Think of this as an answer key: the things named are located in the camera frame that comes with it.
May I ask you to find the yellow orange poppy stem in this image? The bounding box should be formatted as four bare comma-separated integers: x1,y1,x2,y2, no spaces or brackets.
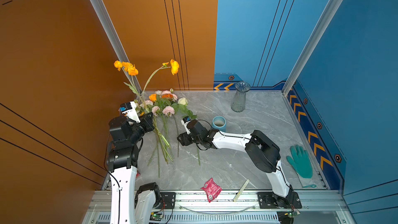
113,58,180,113

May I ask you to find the clear glass vase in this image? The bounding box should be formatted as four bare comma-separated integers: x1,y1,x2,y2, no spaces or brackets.
231,82,251,113

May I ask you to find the pink snack packet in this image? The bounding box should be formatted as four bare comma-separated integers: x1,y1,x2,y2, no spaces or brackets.
201,178,222,203

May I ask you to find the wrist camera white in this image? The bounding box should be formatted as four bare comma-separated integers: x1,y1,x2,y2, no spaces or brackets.
181,116,191,134
119,101,141,123

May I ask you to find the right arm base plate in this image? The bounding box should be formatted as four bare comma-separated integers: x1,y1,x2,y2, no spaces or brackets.
257,191,302,209

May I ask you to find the orange gerbera daisy stem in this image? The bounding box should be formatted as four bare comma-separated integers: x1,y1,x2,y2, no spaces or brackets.
160,92,175,125

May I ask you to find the pale wooden stick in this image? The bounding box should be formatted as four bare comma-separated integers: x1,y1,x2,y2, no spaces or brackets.
233,179,250,202

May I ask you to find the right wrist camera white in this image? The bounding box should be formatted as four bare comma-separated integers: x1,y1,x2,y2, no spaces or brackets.
181,116,191,134

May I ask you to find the aluminium front rail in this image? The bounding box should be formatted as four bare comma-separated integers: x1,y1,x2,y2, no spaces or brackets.
81,189,357,224

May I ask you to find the aluminium corner post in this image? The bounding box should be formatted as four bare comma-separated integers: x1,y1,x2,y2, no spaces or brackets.
77,0,143,96
282,0,343,96

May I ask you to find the pink ranunculus stem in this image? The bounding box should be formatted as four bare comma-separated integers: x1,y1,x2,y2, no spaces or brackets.
151,105,175,163

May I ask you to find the right circuit board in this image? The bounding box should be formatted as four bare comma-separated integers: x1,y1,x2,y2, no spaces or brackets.
277,209,301,224

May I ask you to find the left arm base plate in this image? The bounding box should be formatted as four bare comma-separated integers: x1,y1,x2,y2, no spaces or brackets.
153,191,176,209

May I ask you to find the right aluminium corner post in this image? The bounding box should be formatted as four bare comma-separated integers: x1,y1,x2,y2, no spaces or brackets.
282,0,343,96

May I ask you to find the cream white rose stem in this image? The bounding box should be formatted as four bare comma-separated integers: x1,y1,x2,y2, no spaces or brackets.
174,97,202,166

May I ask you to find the teal ceramic vase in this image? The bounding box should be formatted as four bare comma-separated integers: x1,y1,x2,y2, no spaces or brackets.
211,116,227,132

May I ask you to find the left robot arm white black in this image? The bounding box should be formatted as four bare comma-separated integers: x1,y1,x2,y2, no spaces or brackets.
106,113,161,224

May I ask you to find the left green circuit board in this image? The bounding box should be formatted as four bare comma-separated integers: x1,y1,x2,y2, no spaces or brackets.
150,212,165,222

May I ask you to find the green rubber glove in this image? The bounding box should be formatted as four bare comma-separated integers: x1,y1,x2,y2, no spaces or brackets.
287,145,317,189

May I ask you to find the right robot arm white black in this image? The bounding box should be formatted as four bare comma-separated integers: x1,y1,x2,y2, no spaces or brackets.
177,117,295,208

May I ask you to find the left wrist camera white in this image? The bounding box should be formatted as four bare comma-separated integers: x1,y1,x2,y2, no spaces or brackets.
119,101,141,123

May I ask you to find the left aluminium corner post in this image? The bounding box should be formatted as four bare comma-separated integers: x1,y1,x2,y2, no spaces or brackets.
77,0,143,96

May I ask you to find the pink rose spray stem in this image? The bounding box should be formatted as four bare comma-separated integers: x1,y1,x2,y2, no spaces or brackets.
136,90,179,116

